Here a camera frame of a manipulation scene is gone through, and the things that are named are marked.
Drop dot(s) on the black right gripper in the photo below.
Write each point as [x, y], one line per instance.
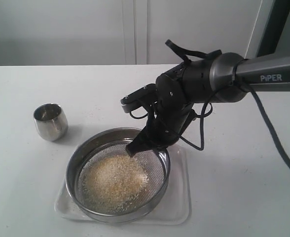
[167, 121]

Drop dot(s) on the rice and millet grains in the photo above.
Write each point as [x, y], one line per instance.
[112, 184]

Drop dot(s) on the round steel mesh sieve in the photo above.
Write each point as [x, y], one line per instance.
[110, 143]

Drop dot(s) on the stainless steel cup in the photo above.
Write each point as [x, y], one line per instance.
[50, 121]

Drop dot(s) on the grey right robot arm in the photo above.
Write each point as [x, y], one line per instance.
[219, 78]

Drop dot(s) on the white plastic tray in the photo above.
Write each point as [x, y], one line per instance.
[173, 209]

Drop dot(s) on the white cabinet doors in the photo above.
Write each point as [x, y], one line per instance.
[106, 32]

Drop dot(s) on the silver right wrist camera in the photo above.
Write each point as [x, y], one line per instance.
[143, 97]

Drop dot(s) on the dark grey post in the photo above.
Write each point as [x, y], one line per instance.
[276, 34]

